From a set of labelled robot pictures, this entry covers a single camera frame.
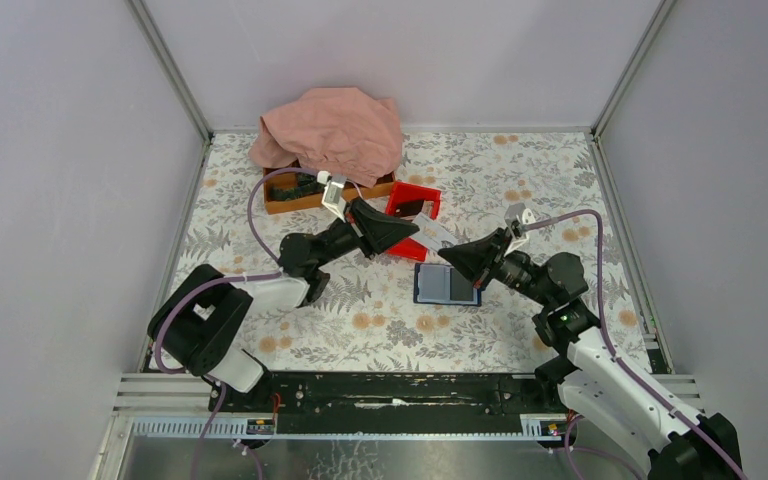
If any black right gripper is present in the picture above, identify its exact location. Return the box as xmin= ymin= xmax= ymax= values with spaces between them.
xmin=438 ymin=227 xmax=553 ymax=308

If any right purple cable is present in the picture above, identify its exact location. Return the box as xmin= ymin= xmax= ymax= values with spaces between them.
xmin=523 ymin=209 xmax=750 ymax=480

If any pink cloth garment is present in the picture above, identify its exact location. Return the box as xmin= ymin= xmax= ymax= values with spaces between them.
xmin=249 ymin=87 xmax=403 ymax=187

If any grey card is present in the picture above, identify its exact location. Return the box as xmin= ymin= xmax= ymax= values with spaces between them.
xmin=411 ymin=213 xmax=458 ymax=252

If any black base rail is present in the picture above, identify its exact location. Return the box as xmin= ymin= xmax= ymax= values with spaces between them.
xmin=208 ymin=371 xmax=570 ymax=435

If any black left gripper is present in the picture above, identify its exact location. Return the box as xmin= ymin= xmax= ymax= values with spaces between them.
xmin=311 ymin=196 xmax=417 ymax=271

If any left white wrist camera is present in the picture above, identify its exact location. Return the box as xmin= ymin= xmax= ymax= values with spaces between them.
xmin=316 ymin=170 xmax=347 ymax=221

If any navy blue card holder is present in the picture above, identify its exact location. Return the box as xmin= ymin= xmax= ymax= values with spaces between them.
xmin=413 ymin=263 xmax=482 ymax=307

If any red plastic bin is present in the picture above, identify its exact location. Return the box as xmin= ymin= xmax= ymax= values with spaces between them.
xmin=385 ymin=181 xmax=442 ymax=262

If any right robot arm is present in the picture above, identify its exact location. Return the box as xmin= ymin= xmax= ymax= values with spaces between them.
xmin=438 ymin=229 xmax=745 ymax=479

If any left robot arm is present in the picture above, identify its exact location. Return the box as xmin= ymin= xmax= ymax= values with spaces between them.
xmin=147 ymin=198 xmax=420 ymax=411

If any wooden tray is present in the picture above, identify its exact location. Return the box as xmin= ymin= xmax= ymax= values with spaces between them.
xmin=262 ymin=172 xmax=396 ymax=215

